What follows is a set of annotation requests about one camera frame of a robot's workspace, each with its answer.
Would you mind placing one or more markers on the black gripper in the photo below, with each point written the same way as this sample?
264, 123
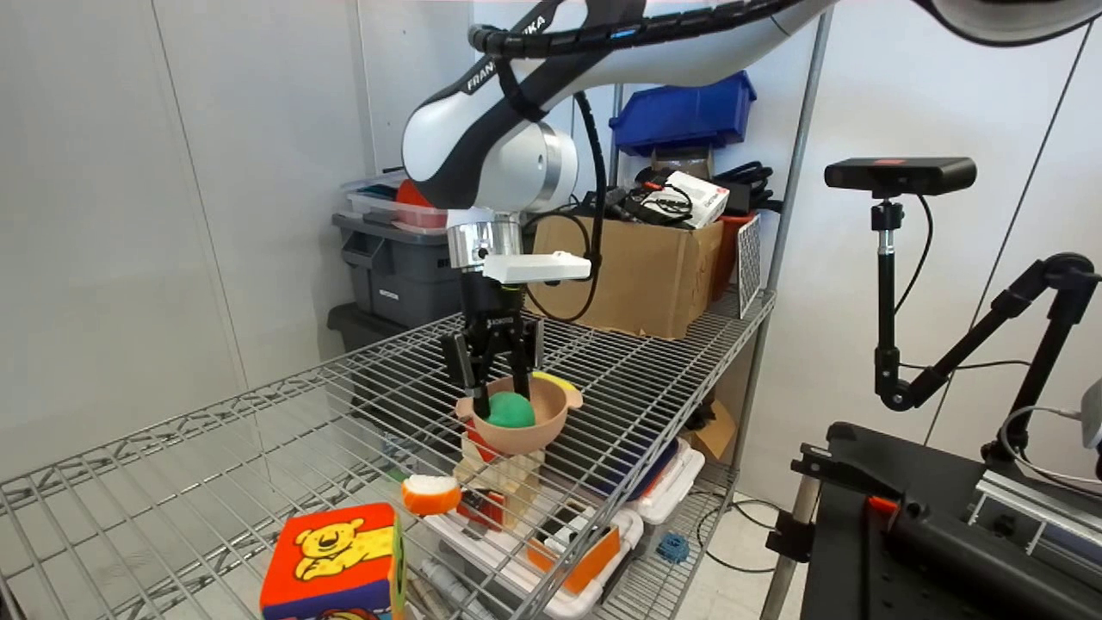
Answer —
495, 312

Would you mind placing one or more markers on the green round plushy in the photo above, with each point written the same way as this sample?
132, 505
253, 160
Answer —
515, 410

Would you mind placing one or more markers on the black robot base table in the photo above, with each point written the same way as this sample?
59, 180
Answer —
917, 554

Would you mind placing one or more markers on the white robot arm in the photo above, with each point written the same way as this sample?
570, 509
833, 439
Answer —
495, 150

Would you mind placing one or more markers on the grey storage tote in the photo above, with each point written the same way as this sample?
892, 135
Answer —
397, 278

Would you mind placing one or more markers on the small orange white toy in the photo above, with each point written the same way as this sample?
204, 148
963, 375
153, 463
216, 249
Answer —
430, 497

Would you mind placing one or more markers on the large cardboard box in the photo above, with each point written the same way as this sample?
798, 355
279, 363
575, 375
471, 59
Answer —
654, 278

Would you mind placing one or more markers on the clear container with red contents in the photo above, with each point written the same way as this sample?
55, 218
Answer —
381, 210

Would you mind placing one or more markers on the white plastic tray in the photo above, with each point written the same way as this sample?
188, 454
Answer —
672, 483

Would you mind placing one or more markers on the white orange flat box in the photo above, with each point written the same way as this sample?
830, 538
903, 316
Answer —
587, 570

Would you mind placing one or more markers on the brown cardboard piece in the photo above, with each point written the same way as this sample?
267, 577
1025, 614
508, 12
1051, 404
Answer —
717, 436

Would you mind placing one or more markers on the blue tape roll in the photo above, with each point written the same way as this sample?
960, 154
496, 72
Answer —
672, 549

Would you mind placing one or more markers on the small white box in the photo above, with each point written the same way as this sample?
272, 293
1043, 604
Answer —
697, 199

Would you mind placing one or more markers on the colourful soft cube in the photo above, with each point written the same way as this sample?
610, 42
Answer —
329, 564

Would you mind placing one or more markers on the blue plastic bin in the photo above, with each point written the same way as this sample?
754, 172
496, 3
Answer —
691, 123

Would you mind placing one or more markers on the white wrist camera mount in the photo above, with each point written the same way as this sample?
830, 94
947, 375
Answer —
534, 267

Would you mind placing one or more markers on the black articulated camera stand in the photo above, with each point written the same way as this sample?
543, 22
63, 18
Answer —
885, 312

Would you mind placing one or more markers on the black stereo camera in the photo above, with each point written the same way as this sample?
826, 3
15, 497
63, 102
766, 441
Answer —
901, 173

